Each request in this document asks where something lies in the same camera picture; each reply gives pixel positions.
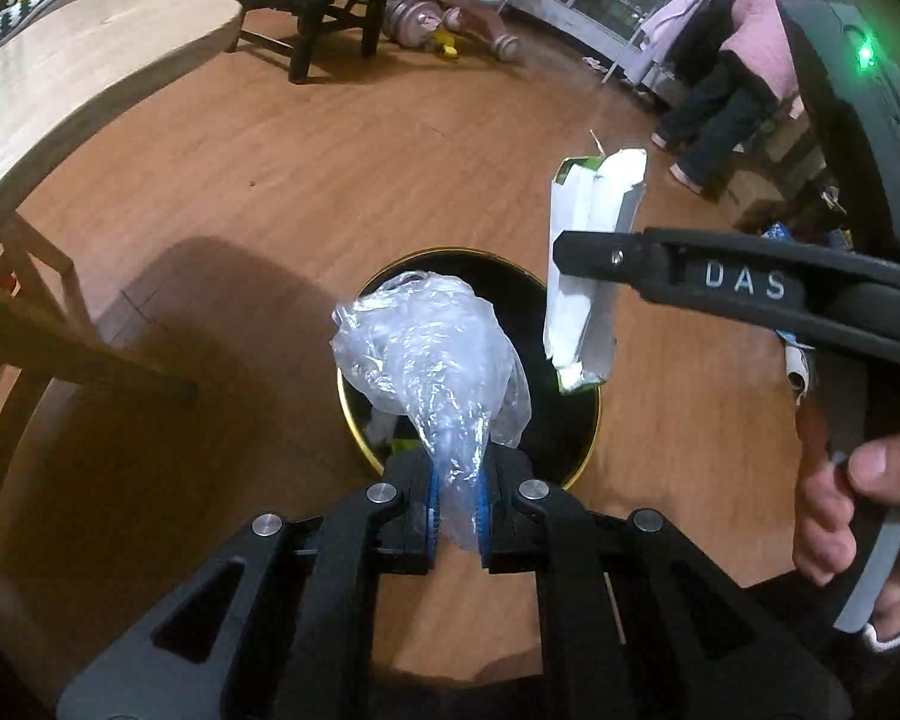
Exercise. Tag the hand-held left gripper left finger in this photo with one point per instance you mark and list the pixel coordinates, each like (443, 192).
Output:
(431, 499)

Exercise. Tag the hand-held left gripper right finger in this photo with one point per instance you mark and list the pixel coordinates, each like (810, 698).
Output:
(486, 502)

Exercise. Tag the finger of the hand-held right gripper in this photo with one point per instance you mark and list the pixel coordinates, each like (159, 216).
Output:
(682, 270)

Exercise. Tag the black trash bin gold rim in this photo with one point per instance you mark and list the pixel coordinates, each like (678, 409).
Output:
(570, 435)

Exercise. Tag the green white torn carton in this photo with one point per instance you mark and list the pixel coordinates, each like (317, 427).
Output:
(581, 330)

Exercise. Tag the clear plastic bag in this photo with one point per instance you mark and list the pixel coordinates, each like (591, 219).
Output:
(435, 367)

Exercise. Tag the person's right hand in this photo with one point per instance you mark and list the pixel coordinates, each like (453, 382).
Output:
(825, 510)

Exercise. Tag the cardboard box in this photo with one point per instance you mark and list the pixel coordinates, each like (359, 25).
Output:
(754, 199)

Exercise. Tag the white blue packet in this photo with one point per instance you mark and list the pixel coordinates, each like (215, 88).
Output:
(799, 371)

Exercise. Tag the hanging pink garment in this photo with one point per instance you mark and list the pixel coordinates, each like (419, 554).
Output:
(671, 19)

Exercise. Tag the pink kids tricycle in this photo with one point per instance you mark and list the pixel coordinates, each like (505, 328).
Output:
(435, 11)

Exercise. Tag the wooden table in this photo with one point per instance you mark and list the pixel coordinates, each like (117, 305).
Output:
(82, 75)

